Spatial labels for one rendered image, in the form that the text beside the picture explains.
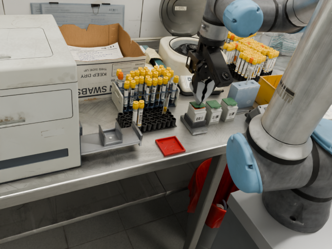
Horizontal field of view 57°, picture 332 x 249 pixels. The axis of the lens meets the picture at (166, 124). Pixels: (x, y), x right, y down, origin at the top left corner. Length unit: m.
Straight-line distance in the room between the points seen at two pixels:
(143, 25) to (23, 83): 0.84
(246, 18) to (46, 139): 0.51
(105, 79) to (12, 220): 0.78
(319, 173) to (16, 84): 0.60
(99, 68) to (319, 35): 0.71
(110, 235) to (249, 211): 1.09
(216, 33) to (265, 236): 0.50
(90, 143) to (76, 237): 0.97
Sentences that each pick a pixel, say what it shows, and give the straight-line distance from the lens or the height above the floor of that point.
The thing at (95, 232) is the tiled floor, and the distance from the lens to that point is 1.75.
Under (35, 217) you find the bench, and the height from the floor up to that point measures 0.27.
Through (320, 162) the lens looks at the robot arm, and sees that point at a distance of 0.64.
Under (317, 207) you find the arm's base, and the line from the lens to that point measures 0.75.
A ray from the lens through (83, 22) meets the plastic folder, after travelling 1.29.
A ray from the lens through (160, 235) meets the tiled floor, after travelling 1.76.
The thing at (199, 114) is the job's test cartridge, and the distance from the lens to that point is 0.95.
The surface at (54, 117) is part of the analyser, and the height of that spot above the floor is 1.05.
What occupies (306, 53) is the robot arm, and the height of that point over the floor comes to 1.32.
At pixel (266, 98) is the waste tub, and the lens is 1.18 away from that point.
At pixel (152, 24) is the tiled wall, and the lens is 1.42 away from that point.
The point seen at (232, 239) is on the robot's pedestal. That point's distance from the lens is 0.90.
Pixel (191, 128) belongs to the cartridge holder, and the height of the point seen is 0.89.
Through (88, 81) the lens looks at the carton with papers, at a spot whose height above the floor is 0.95.
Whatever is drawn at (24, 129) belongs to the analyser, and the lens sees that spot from 0.72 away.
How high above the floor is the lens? 1.47
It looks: 37 degrees down
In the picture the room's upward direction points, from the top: 10 degrees clockwise
